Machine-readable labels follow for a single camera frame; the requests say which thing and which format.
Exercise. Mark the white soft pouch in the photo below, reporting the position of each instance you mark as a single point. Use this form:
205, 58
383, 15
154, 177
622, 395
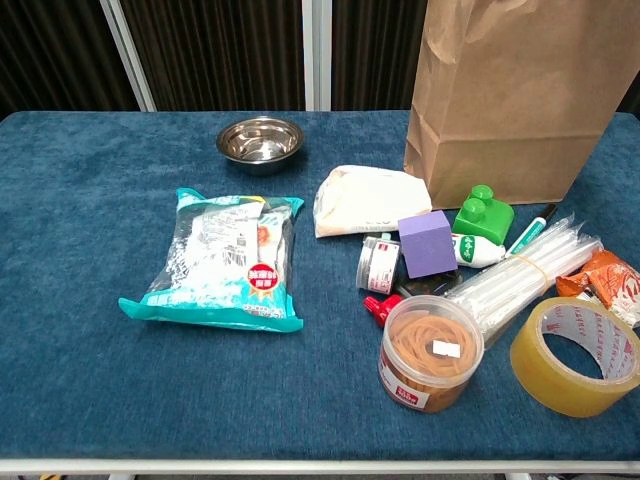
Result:
370, 200

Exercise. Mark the clear jar of rubber bands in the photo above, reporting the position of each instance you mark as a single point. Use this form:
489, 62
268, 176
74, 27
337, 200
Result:
425, 360

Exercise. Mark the white table frame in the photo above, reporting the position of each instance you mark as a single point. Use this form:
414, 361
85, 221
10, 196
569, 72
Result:
320, 466

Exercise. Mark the black corrugated panel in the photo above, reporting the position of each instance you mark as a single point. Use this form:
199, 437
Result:
220, 50
375, 50
50, 50

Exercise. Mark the orange white snack packet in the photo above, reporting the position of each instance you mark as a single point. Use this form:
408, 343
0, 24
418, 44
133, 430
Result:
607, 277

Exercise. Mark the stainless steel bowl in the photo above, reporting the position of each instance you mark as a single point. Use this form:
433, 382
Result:
260, 145

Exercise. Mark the brown paper bag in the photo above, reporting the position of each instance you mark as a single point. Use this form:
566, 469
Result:
520, 100

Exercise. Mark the white partition post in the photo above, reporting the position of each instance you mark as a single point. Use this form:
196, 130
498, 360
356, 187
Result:
317, 55
127, 55

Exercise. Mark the blue table cloth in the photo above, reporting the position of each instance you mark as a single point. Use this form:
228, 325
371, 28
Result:
100, 350

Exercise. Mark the green white marker pen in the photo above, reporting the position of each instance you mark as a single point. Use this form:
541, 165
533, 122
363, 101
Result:
530, 232

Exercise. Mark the red capped small bottle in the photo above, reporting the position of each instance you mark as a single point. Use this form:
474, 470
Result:
382, 310

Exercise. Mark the white green glue bottle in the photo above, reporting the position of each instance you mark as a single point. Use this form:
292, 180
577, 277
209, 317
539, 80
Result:
475, 251

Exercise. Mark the green toy brick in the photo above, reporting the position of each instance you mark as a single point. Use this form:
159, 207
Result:
487, 222

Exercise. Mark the teal white plastic package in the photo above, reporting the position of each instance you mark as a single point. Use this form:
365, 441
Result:
220, 260

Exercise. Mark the transparent tape roll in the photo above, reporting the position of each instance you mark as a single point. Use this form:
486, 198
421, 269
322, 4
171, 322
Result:
545, 380

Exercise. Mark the purple foam cube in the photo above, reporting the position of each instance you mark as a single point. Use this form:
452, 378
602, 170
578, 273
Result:
427, 245

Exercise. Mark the clear plastic straws bundle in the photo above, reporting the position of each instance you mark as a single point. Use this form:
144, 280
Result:
525, 280

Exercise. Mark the small silver tin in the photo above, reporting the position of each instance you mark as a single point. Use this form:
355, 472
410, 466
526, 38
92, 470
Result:
377, 265

